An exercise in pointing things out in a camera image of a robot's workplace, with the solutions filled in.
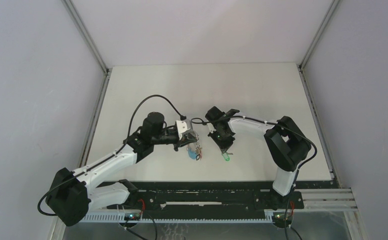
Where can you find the right aluminium frame post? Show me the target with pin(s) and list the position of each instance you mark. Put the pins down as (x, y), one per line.
(302, 69)

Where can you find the left circuit board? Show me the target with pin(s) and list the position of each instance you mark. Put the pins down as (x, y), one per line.
(132, 217)

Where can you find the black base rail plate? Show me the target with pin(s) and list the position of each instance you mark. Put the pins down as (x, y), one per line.
(219, 199)

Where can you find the aluminium frame post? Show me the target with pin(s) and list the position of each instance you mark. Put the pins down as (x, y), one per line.
(302, 69)
(78, 21)

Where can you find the white slotted cable duct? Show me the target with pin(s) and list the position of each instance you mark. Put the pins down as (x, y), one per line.
(118, 217)

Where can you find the green key tag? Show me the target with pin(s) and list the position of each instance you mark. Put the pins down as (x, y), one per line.
(226, 156)

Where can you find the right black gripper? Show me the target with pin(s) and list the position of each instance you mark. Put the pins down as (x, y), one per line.
(224, 146)

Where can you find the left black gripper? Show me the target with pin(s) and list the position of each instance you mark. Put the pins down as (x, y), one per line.
(184, 141)

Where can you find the right circuit board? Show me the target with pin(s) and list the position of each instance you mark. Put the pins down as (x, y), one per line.
(280, 221)

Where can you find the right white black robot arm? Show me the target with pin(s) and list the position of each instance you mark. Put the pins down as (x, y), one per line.
(286, 143)

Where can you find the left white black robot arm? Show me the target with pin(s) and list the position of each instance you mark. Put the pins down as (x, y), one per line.
(74, 193)

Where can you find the circuit board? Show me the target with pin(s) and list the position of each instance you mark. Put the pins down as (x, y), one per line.
(280, 221)
(132, 217)

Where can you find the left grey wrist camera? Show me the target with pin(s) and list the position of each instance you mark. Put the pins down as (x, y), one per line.
(184, 127)

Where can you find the left aluminium frame post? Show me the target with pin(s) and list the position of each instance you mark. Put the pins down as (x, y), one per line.
(78, 21)

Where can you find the large keyring with key tags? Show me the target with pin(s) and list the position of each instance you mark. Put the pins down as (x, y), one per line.
(194, 149)

